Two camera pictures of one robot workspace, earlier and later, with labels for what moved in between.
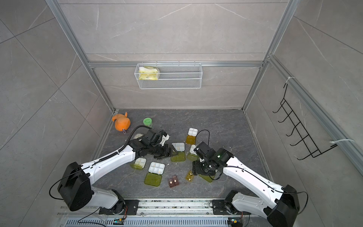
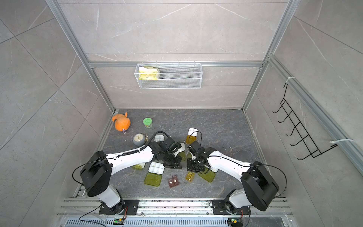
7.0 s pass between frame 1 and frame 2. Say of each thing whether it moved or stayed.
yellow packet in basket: stayed
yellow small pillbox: stayed
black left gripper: moved
